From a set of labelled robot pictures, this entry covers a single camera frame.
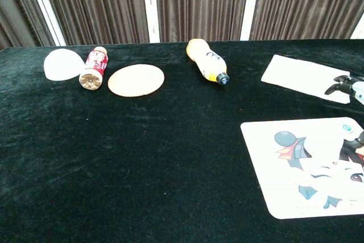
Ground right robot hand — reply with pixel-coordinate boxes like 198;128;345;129
325;74;364;149

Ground white smiley face plate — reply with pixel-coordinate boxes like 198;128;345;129
310;136;342;174

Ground cartoon girl mouse pad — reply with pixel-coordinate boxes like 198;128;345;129
240;116;364;220

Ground white folded towel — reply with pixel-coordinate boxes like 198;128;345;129
260;54;351;105

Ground brown pleated curtain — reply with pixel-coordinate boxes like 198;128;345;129
154;0;251;43
38;0;151;46
0;0;56;50
249;0;364;41

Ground orange juice bottle black cap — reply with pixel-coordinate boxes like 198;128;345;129
186;38;230;87

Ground black velvet tablecloth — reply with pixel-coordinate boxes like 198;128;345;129
0;39;364;243

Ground red label drink bottle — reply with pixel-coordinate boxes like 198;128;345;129
78;46;110;91

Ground white upturned bowl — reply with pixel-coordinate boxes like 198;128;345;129
43;48;86;81

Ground white frame post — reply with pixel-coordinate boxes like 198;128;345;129
239;0;262;42
24;0;68;47
350;15;364;40
140;0;161;44

